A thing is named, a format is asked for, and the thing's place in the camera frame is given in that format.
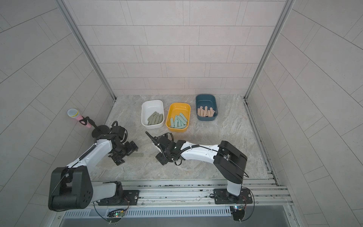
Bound dark teal storage box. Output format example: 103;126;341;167
196;94;218;121

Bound yellow storage box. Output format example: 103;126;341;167
165;103;191;132

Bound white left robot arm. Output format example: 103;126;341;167
48;121;140;211

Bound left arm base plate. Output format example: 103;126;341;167
96;190;140;206

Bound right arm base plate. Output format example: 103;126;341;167
209;188;253;204

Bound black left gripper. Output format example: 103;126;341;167
114;139;140;164

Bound left circuit board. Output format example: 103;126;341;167
107;209;126;218

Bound white storage box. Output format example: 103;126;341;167
141;100;164;129

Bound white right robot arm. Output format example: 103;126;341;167
146;132;249;197

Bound right circuit board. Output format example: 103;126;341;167
230;205;246;222

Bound circuit board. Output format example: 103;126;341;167
230;205;246;222
107;209;126;218

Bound aluminium rail frame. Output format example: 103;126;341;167
55;178;296;211

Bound pink toy microphone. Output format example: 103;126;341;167
67;108;92;128

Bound black microphone stand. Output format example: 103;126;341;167
79;117;110;139

